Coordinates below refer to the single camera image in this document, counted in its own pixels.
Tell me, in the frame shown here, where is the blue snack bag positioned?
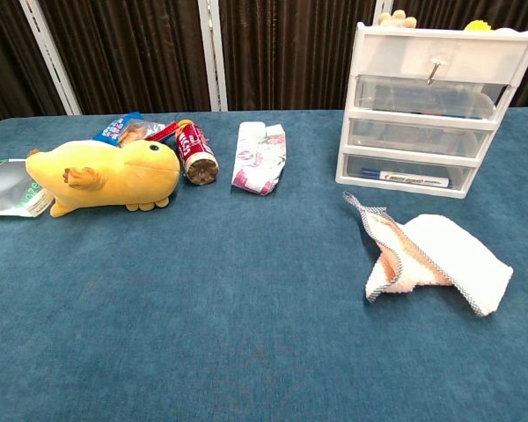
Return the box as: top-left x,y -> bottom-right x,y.
92,111 -> 168,149

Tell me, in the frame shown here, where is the dark brown curtain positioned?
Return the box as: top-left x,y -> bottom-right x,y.
0,0 -> 528,129

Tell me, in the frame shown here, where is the blue whiteboard marker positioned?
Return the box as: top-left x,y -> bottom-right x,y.
361,168 -> 452,189

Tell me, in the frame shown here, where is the beige plush toy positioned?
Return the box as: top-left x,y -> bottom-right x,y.
377,11 -> 418,30

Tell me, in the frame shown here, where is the yellow plush duck toy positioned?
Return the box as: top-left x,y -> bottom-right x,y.
25,139 -> 182,219

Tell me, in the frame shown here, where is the white screen frame post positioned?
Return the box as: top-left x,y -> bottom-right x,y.
197,0 -> 229,113
372,0 -> 394,26
18,0 -> 83,116

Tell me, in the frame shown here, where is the red cylindrical snack can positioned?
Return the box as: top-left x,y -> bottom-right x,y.
174,119 -> 220,186

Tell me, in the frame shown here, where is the green-white foil pouch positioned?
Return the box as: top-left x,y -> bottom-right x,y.
0,158 -> 55,219

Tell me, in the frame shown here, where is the white plastic drawer unit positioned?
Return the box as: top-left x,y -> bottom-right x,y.
334,21 -> 528,200

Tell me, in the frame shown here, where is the white orange cloth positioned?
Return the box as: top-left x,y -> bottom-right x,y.
342,191 -> 514,317

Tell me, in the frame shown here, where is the floral pink-white tissue pack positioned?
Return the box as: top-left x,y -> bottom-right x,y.
231,120 -> 288,196

